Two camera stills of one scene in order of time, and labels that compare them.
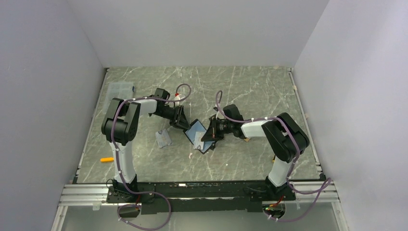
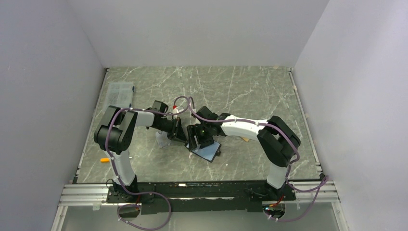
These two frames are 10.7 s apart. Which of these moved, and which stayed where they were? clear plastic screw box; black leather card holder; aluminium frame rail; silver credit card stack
Moved: black leather card holder
Stayed: silver credit card stack; clear plastic screw box; aluminium frame rail
